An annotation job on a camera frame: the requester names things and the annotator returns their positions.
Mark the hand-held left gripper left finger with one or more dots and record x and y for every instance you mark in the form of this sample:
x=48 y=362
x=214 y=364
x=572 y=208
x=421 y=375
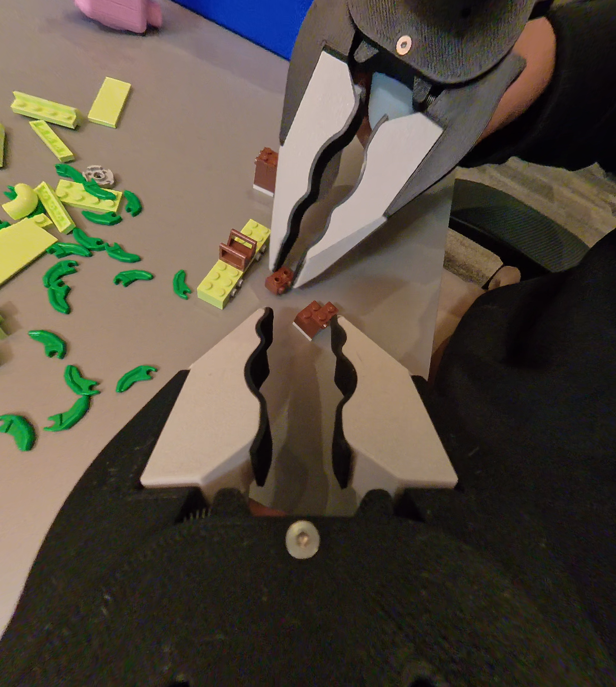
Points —
x=206 y=429

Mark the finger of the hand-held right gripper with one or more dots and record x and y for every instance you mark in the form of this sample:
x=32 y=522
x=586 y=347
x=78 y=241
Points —
x=399 y=161
x=313 y=118

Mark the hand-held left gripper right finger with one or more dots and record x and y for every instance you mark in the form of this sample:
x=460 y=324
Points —
x=399 y=429

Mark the brown toy clip piece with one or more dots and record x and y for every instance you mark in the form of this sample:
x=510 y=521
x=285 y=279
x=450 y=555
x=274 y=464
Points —
x=232 y=257
x=243 y=241

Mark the yellow and brown lego assembly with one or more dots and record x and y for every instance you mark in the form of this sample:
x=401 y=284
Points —
x=222 y=284

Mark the small brown toy brick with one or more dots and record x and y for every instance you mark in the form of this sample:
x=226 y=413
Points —
x=278 y=280

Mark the person's right forearm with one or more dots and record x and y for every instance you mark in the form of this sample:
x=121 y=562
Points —
x=597 y=80

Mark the person's right hand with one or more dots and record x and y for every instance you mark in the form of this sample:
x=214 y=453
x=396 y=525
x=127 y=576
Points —
x=528 y=70

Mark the blue labelled plastic bin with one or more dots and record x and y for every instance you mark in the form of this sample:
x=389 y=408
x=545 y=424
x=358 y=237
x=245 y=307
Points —
x=243 y=21

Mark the black office chair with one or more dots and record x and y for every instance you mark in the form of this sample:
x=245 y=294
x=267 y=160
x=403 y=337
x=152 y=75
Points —
x=517 y=225

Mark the person's black clothing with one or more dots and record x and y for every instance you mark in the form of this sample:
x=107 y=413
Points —
x=555 y=429

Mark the pink toy planter figure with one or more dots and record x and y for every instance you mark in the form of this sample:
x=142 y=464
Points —
x=120 y=13

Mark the pile of toy bricks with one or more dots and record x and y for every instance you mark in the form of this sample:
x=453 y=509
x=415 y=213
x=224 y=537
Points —
x=7 y=257

